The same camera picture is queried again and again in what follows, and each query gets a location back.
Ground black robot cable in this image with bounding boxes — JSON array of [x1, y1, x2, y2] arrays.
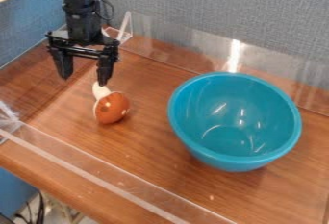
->
[[93, 0, 117, 24]]

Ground clear acrylic barrier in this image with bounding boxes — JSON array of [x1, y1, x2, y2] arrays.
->
[[122, 12, 329, 116], [0, 25, 105, 120], [0, 101, 236, 224]]

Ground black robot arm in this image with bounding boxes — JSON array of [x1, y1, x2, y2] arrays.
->
[[47, 0, 121, 87]]

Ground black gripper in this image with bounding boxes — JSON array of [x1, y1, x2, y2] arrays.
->
[[47, 30, 121, 87]]

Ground clear acrylic left barrier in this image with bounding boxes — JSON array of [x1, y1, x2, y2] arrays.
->
[[0, 25, 105, 120]]

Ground clear acrylic front barrier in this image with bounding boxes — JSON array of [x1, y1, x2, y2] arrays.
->
[[0, 101, 236, 224]]

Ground blue plastic bowl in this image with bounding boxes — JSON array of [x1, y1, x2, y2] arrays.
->
[[168, 72, 303, 172]]

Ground brown and white toy mushroom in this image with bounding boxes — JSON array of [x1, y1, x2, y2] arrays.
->
[[93, 82, 130, 124]]

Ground clear acrylic back barrier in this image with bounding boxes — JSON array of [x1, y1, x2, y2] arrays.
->
[[122, 12, 329, 116]]

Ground clear acrylic corner bracket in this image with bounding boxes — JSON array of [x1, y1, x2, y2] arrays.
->
[[102, 12, 134, 43]]

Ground black floor cables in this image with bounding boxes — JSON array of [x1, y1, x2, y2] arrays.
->
[[12, 191, 47, 224]]

